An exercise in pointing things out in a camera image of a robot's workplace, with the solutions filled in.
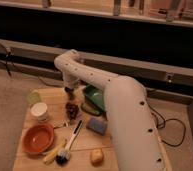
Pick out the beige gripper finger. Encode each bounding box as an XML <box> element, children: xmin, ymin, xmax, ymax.
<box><xmin>65</xmin><ymin>87</ymin><xmax>77</xmax><ymax>100</ymax></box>

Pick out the small metal cup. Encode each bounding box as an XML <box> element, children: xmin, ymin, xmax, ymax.
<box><xmin>64</xmin><ymin>87</ymin><xmax>76</xmax><ymax>103</ymax></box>

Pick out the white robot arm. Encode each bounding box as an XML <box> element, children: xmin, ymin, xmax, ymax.
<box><xmin>54</xmin><ymin>50</ymin><xmax>167</xmax><ymax>171</ymax></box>

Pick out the bunch of dark grapes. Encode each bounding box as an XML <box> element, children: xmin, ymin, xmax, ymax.
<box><xmin>65</xmin><ymin>102</ymin><xmax>79</xmax><ymax>120</ymax></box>

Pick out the green cucumber toy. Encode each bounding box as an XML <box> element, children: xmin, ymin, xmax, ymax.
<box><xmin>80</xmin><ymin>103</ymin><xmax>103</xmax><ymax>116</ymax></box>

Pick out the green plastic tray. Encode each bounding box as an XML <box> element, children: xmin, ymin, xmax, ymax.
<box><xmin>82</xmin><ymin>85</ymin><xmax>105</xmax><ymax>112</ymax></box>

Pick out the white plastic cup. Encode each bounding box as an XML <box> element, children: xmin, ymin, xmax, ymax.
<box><xmin>31</xmin><ymin>102</ymin><xmax>49</xmax><ymax>122</ymax></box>

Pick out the blue sponge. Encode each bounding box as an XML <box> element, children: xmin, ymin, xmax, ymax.
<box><xmin>86</xmin><ymin>118</ymin><xmax>107</xmax><ymax>135</ymax></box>

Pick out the orange bowl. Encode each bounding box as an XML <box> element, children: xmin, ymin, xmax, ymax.
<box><xmin>22</xmin><ymin>124</ymin><xmax>54</xmax><ymax>155</ymax></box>

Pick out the yellow potato toy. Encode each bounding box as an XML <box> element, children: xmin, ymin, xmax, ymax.
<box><xmin>90</xmin><ymin>148</ymin><xmax>104</xmax><ymax>165</ymax></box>

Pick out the yellow banana toy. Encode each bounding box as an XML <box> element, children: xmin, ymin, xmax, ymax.
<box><xmin>43</xmin><ymin>139</ymin><xmax>67</xmax><ymax>164</ymax></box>

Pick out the black cable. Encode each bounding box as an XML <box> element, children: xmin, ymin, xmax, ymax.
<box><xmin>147</xmin><ymin>103</ymin><xmax>188</xmax><ymax>148</ymax></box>

